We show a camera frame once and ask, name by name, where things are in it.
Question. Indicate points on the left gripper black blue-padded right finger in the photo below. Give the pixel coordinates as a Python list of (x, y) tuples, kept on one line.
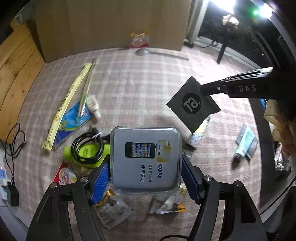
[(241, 220)]

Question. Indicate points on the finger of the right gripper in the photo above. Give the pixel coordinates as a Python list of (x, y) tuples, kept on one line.
[(212, 88)]

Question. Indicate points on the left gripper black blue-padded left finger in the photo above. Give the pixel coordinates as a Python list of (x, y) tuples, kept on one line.
[(51, 220)]

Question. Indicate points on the black square sachet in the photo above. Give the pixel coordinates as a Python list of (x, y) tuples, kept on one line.
[(190, 106)]

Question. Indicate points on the light blue tube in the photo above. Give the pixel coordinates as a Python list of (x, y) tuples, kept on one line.
[(245, 138)]

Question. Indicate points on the silver tin box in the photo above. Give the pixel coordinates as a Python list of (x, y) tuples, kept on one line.
[(145, 160)]

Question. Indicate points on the black table leg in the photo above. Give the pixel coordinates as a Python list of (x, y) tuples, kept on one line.
[(222, 50)]

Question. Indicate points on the red coffee sachet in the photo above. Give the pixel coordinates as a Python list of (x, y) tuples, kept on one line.
[(65, 175)]

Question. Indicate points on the white power strip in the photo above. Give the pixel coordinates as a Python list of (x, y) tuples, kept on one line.
[(3, 183)]

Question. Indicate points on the yellow chopstick wrapper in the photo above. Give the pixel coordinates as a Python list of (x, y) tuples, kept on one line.
[(48, 143)]

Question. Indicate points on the grey metal spoon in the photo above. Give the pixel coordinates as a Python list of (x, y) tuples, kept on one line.
[(145, 51)]

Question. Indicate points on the lime green bottle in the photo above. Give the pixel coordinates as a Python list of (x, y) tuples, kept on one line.
[(87, 151)]

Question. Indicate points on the plaid tablecloth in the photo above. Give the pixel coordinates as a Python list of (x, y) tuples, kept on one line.
[(133, 91)]

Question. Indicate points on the crumpled white orange wrapper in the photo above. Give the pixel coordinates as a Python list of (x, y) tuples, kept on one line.
[(169, 203)]

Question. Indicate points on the red yellow creamer sachet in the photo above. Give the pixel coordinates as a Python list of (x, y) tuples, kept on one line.
[(139, 40)]

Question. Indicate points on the blue green sachet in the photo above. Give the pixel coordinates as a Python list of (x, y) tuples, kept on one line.
[(69, 124)]

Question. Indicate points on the clear wrapped chopsticks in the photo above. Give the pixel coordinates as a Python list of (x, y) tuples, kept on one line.
[(82, 105)]

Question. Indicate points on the small white cream tube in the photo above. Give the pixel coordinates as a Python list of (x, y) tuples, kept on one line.
[(93, 106)]

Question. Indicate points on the brown cardboard box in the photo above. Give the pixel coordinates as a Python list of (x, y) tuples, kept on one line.
[(70, 27)]

